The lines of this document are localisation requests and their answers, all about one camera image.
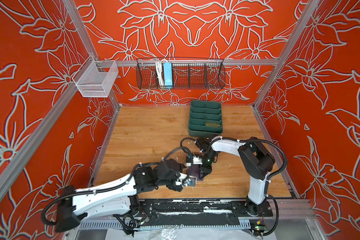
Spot green compartment tray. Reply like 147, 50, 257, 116
188, 100, 223, 137

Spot light blue box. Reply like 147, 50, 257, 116
163, 62, 173, 89

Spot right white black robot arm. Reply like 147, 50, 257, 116
180, 136, 288, 217

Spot clear acrylic box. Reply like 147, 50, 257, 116
73, 60, 119, 98

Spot green striped sock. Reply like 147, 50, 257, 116
205, 122, 221, 128

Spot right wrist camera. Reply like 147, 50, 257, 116
186, 154, 203, 167

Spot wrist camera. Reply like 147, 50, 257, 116
186, 154, 203, 167
185, 177, 197, 187

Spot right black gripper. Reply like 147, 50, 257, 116
196, 152, 217, 180

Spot white cable bundle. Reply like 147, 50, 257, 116
154, 59, 165, 87

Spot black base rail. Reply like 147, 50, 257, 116
129, 199, 276, 228

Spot purple striped sock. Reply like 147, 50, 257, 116
187, 165, 203, 181

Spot black wire basket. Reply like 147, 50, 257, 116
136, 57, 226, 90

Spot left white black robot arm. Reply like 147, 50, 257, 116
41, 147, 196, 233

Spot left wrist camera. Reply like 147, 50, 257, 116
185, 177, 197, 187

